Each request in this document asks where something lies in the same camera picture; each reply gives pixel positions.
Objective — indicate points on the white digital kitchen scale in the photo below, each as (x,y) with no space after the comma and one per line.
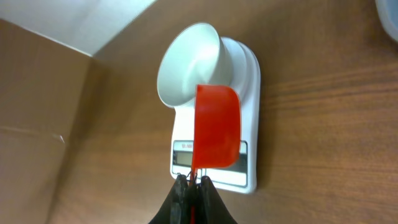
(241,176)

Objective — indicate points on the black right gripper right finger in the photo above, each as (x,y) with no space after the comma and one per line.
(209,207)

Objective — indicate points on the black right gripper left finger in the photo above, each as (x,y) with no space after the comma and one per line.
(176,207)

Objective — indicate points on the orange measuring scoop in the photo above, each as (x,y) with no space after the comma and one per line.
(217,132)

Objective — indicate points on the white bowl on scale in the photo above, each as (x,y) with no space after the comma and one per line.
(197,56)

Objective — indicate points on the clear plastic bean container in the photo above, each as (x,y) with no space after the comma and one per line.
(387,12)

